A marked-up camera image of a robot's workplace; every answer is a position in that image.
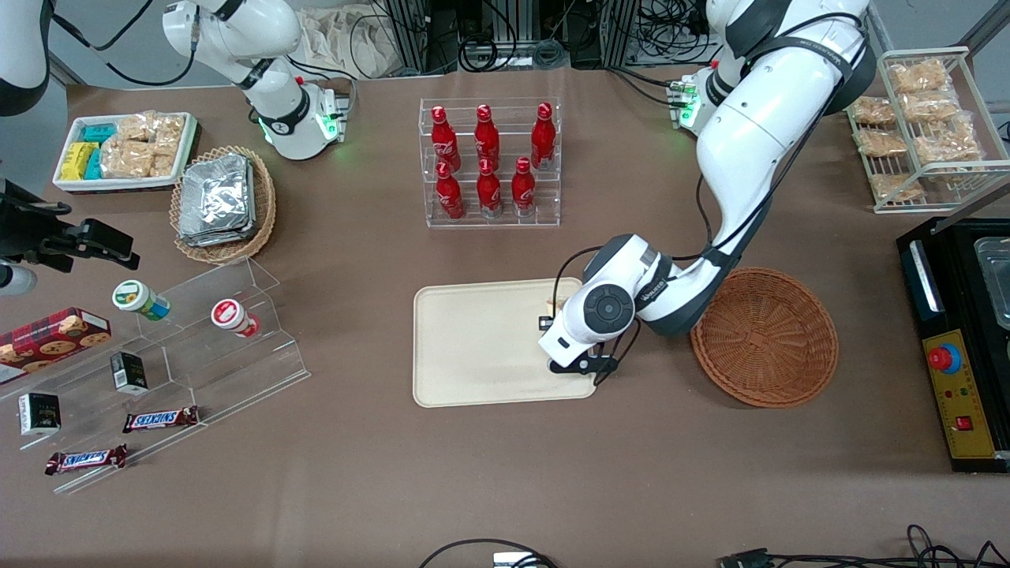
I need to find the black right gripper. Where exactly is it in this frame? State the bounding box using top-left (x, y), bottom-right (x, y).
top-left (0, 179), bottom-right (141, 274)

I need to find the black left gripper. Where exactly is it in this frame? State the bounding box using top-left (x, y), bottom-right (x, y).
top-left (538, 315), bottom-right (621, 375)

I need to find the white rectangular snack tray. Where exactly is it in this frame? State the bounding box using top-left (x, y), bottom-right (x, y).
top-left (52, 111), bottom-right (199, 194)

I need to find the cream plastic tray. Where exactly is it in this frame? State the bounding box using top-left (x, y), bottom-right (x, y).
top-left (413, 277), bottom-right (599, 409)

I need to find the light woven wicker basket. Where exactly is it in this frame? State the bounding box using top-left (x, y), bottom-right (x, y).
top-left (169, 145), bottom-right (278, 266)

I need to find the brown wicker basket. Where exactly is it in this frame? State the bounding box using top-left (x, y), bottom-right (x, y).
top-left (690, 267), bottom-right (840, 409)

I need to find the green lid yogurt cup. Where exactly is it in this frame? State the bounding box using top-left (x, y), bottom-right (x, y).
top-left (111, 278), bottom-right (172, 322)

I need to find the yellow snack pack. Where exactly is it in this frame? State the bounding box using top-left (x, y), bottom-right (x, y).
top-left (60, 142), bottom-right (99, 181)

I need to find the red plaid cookie box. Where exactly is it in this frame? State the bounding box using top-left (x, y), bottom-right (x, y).
top-left (0, 307), bottom-right (113, 387)

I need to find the clear acrylic bottle rack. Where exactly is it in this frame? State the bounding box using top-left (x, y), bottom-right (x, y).
top-left (418, 96), bottom-right (563, 230)

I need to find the silver foil pack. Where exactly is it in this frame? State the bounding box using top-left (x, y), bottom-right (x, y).
top-left (178, 153), bottom-right (256, 249)

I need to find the small black carton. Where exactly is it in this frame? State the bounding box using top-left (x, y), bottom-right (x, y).
top-left (109, 351), bottom-right (150, 396)
top-left (17, 391), bottom-right (62, 438)

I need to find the red cola bottle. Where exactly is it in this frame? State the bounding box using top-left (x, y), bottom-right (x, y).
top-left (530, 103), bottom-right (557, 173)
top-left (477, 158), bottom-right (503, 220)
top-left (474, 103), bottom-right (501, 171)
top-left (430, 105), bottom-right (462, 174)
top-left (511, 156), bottom-right (537, 219)
top-left (436, 162), bottom-right (466, 222)

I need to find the red lid yogurt cup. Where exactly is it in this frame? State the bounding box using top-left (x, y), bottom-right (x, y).
top-left (210, 297), bottom-right (262, 339)

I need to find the clear acrylic stepped shelf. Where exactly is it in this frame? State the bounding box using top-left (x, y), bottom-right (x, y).
top-left (0, 256), bottom-right (312, 497)

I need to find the brown Snickers bar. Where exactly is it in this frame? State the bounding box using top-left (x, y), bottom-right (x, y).
top-left (44, 443), bottom-right (129, 477)
top-left (122, 405), bottom-right (200, 435)

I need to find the beige cloth bag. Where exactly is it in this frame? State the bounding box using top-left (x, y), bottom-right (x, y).
top-left (298, 6), bottom-right (399, 81)

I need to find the bagged fried snack pack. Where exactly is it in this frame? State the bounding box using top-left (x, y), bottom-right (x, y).
top-left (851, 95), bottom-right (897, 127)
top-left (857, 128), bottom-right (908, 159)
top-left (870, 174), bottom-right (926, 203)
top-left (912, 118), bottom-right (986, 171)
top-left (888, 58), bottom-right (952, 95)
top-left (901, 90), bottom-right (962, 123)

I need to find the black yellow control box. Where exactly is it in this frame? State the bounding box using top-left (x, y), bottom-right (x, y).
top-left (896, 216), bottom-right (1010, 475)

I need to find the clear metal-rimmed container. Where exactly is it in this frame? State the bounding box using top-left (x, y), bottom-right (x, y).
top-left (973, 236), bottom-right (1010, 331)

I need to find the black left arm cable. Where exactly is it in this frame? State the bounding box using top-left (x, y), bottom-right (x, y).
top-left (552, 11), bottom-right (857, 387)

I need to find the black looped cable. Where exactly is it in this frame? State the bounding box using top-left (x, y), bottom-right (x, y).
top-left (417, 538), bottom-right (559, 568)

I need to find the black cable with connector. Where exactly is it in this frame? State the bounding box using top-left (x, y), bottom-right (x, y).
top-left (718, 524), bottom-right (1010, 568)

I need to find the white wire rack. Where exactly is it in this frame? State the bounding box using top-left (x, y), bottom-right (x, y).
top-left (846, 46), bottom-right (1010, 215)

